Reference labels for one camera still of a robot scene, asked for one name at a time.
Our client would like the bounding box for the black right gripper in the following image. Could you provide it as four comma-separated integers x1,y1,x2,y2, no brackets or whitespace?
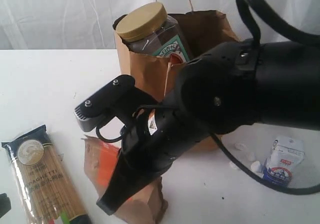
74,75,215,215

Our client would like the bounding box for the spaghetti packet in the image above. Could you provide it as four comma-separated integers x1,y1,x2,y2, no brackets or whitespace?
1,125,91,223

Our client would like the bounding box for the kraft pouch orange label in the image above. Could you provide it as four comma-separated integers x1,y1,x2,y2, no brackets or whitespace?
83,135,168,223

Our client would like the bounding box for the clear nut jar gold lid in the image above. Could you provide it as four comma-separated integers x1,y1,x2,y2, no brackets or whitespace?
115,2,193,63

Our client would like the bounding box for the white printed snack pouch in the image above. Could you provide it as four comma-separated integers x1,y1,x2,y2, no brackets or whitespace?
262,135,305,187

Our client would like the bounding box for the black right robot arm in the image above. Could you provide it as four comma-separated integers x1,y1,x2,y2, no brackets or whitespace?
74,42,320,215

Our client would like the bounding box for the brown paper shopping bag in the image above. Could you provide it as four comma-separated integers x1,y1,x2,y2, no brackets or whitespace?
112,0,241,154

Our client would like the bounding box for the white backdrop curtain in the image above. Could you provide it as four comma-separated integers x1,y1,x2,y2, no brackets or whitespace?
0,0,320,51

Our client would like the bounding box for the black cable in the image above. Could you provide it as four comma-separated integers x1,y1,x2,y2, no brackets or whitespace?
94,0,320,196

